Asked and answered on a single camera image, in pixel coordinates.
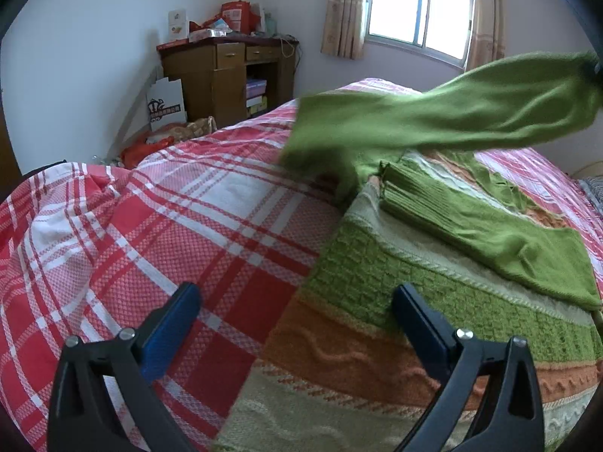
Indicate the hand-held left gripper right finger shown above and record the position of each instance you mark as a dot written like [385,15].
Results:
[424,332]

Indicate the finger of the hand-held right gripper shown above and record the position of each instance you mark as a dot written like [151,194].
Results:
[597,70]

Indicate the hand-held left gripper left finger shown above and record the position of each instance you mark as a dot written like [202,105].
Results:
[172,325]

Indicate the green striped knit sweater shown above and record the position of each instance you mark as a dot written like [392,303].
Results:
[377,268]

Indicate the red plaid bed blanket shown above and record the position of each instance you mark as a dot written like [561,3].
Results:
[188,216]

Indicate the beige patterned curtain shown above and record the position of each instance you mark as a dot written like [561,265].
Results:
[487,19]
[344,14]

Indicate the grey patterned pillow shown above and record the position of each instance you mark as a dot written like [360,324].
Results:
[592,193]

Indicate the red plastic bag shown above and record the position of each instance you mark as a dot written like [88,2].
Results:
[141,150]

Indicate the sliding glass window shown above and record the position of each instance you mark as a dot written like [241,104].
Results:
[414,0]

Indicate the woven basket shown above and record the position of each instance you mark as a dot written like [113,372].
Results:
[203,127]

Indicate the white paper bag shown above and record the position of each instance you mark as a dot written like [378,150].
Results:
[165,103]

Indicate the yellow box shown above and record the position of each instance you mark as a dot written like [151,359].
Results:
[256,106]

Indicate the brown wooden door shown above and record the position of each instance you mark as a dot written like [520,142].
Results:
[7,150]

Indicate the brown wooden desk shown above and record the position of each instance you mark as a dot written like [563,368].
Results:
[207,84]

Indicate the purple box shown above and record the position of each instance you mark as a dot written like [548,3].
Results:
[256,87]

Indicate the plastic wrapped packet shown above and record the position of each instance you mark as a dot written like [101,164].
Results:
[209,33]

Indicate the white card box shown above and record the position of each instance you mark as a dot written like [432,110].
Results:
[176,23]

